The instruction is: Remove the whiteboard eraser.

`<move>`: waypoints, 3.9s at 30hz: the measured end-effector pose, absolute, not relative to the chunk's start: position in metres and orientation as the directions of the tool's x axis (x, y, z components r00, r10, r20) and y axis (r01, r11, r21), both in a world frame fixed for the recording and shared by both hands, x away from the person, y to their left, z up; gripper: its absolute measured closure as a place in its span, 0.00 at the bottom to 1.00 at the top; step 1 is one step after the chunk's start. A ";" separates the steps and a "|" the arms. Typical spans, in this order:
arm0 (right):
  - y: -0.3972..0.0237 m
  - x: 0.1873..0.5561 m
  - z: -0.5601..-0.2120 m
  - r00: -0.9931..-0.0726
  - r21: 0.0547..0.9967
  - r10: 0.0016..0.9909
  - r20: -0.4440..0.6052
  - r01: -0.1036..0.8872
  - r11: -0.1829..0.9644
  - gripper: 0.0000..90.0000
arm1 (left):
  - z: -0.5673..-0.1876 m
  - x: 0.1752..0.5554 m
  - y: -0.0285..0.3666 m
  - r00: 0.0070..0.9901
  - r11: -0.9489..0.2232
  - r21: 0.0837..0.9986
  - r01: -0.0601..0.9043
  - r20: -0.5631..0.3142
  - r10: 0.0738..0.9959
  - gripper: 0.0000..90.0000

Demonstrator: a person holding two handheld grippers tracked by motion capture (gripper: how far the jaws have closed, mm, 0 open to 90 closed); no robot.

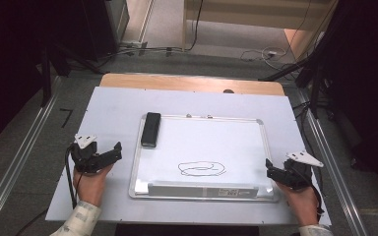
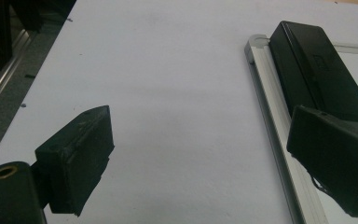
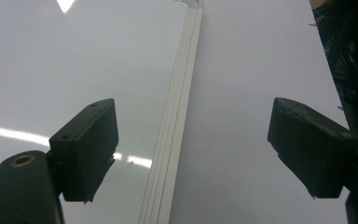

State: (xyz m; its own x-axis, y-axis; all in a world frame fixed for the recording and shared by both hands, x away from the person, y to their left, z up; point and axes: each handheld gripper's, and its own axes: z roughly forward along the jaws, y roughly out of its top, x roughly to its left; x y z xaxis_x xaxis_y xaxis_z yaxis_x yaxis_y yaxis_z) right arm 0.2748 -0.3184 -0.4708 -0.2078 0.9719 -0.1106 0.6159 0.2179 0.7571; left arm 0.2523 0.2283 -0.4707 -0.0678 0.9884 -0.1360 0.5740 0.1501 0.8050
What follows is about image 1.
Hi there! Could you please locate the metal floor rail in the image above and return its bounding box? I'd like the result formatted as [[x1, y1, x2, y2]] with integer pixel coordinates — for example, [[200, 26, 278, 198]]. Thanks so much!
[[0, 74, 64, 236], [295, 88, 371, 236]]

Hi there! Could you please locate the beige wooden shelf unit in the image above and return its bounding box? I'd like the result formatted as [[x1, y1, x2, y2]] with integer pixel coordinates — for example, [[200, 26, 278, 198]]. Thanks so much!
[[180, 0, 340, 61]]

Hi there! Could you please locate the person's right hand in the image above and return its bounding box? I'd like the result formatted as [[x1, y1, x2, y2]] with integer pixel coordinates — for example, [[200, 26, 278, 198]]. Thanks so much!
[[275, 180, 320, 228]]

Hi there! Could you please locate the right hand-held gripper cable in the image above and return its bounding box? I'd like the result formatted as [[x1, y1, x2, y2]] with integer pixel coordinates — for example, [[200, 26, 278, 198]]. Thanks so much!
[[293, 165, 326, 218]]

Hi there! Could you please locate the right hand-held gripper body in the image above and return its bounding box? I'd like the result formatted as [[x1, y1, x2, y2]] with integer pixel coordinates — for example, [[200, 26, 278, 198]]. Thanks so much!
[[282, 149, 325, 192]]

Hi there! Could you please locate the white floor cable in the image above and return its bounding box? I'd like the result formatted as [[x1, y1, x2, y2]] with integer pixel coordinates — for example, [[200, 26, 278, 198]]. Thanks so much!
[[239, 46, 289, 71]]

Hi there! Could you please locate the wooden table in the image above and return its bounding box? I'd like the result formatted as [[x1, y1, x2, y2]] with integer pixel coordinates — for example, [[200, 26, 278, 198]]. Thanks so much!
[[98, 72, 286, 97]]

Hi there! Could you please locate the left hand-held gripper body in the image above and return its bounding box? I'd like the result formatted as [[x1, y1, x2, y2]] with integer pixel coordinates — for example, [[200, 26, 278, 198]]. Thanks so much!
[[68, 133, 113, 175]]

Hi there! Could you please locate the grey floor cable bundle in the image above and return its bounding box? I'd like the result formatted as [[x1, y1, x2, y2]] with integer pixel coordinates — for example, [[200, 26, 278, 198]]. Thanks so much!
[[97, 44, 186, 67]]

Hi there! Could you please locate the left hand-held gripper cable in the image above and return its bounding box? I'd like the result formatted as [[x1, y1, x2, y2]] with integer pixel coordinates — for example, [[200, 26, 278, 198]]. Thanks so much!
[[64, 145, 84, 210]]

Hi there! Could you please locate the black metal stand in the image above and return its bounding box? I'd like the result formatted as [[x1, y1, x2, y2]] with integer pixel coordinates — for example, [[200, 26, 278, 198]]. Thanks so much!
[[39, 42, 106, 108], [257, 29, 334, 120]]

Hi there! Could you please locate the dark cabinet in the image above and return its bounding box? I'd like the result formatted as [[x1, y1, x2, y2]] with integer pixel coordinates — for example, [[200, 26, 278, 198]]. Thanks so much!
[[55, 0, 131, 63]]

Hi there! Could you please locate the black hanging cable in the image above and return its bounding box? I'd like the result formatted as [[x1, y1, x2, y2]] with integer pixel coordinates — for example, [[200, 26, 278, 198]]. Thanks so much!
[[184, 0, 206, 52]]

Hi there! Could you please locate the person's left hand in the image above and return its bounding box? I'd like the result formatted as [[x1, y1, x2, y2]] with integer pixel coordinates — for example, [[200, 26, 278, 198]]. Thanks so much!
[[72, 162, 115, 208]]

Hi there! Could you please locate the large white table cover board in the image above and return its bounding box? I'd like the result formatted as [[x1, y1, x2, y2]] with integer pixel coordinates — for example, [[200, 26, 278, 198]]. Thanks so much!
[[44, 86, 333, 228]]

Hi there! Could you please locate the black whiteboard eraser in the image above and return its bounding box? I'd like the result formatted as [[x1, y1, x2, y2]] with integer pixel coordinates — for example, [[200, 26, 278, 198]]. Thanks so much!
[[140, 111, 162, 148]]

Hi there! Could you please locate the metal-framed whiteboard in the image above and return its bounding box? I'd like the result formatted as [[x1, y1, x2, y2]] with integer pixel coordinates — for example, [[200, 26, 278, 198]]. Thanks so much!
[[128, 113, 281, 203]]

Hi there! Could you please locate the grey power strip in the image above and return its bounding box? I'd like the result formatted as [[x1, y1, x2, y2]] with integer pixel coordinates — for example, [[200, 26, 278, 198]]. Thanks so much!
[[119, 39, 150, 56]]

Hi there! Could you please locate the hand-held gripper cable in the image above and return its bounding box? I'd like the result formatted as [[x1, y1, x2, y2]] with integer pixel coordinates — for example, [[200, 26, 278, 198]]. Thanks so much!
[[64, 145, 84, 210], [293, 165, 326, 218]]

